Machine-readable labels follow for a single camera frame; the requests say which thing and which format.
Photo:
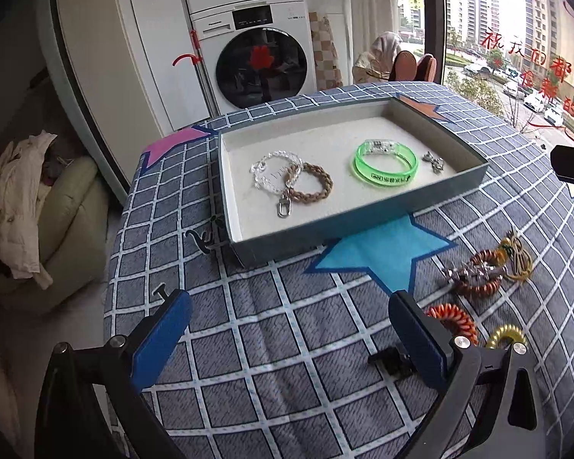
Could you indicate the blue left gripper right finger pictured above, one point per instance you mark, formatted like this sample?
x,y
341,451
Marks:
x,y
425,340

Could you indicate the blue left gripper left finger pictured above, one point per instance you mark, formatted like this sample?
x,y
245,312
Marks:
x,y
154,339

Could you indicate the black hair clip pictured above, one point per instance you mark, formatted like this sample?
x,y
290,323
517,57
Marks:
x,y
395,362

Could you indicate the silver charm pendant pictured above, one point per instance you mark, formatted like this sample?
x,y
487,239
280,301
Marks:
x,y
437,164

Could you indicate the green translucent bangle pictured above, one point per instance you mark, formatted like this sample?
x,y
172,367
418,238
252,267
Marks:
x,y
385,163

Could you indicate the teal jewelry tray box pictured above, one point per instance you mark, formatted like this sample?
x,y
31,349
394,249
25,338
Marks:
x,y
253,161

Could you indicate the small black hairpin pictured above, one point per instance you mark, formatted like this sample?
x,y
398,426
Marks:
x,y
160,293

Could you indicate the brown spiral tie with stars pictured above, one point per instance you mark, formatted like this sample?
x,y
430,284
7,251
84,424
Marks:
x,y
481,276

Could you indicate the black hairpin near tray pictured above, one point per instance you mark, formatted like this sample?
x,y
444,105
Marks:
x,y
204,238

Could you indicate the blue grid bedsheet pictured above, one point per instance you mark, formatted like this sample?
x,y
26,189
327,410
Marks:
x,y
274,363

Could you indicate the brown chair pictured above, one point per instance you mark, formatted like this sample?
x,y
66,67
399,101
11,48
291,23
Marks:
x,y
404,67
426,68

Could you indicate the beige clothes pile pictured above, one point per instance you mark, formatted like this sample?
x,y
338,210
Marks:
x,y
21,201

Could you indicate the checkered beige towel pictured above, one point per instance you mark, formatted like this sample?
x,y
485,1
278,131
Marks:
x,y
327,71

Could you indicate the white washing machine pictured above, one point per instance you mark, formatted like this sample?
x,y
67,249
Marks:
x,y
256,51

